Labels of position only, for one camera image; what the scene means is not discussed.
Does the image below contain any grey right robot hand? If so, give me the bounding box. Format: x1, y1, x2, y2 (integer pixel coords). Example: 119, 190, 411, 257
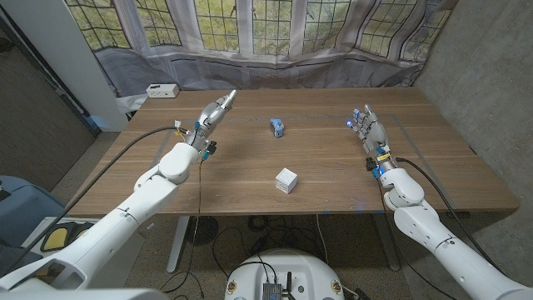
346, 103, 388, 158

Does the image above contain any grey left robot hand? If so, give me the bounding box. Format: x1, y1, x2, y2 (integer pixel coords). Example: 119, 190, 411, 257
185, 89, 237, 153

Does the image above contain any blue toy camera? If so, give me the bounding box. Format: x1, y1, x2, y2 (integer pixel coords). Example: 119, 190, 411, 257
269, 117, 285, 139

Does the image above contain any white cube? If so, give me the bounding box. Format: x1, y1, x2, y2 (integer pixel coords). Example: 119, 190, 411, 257
274, 167, 299, 195

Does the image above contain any printed window backdrop cloth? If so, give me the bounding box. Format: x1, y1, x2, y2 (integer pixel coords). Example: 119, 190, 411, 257
64, 0, 459, 99

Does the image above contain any white power box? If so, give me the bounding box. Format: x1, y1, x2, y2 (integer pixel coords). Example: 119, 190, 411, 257
145, 83, 180, 99

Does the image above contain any black round floor base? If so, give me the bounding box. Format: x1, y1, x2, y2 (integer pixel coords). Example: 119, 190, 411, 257
185, 215, 220, 247

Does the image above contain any white table leg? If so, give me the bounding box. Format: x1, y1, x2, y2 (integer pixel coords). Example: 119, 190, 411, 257
166, 215, 191, 274
372, 212, 401, 272

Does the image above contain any white pillar panel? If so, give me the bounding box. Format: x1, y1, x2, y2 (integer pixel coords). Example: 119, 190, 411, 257
0, 0, 128, 133

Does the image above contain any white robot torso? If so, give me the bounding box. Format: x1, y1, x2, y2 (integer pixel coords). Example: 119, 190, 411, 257
224, 248, 346, 300

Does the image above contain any yellow foot pedal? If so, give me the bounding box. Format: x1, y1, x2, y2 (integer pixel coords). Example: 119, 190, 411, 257
41, 222, 95, 253

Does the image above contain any blue-grey chair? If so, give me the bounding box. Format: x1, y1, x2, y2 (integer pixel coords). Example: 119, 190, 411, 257
0, 174, 67, 276

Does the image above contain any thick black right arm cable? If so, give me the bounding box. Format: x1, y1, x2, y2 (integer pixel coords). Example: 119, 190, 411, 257
395, 157, 501, 272

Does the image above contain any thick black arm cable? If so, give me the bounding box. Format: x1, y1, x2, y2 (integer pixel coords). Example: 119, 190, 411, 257
7, 126, 188, 272
395, 157, 501, 272

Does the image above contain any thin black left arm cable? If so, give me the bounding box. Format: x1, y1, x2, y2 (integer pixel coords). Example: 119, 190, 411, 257
160, 160, 206, 293

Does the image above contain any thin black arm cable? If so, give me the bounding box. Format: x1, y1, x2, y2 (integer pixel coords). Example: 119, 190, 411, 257
160, 160, 206, 293
376, 177, 459, 300

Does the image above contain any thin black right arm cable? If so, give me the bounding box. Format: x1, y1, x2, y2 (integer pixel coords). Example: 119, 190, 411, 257
376, 177, 459, 300

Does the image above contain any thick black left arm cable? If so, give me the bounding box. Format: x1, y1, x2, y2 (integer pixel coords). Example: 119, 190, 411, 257
7, 126, 188, 272

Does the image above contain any white floor cable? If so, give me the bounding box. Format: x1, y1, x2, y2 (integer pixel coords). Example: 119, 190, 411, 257
315, 214, 330, 266

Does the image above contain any black floor cable loop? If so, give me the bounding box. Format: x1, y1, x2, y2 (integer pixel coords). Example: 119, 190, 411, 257
212, 227, 267, 279

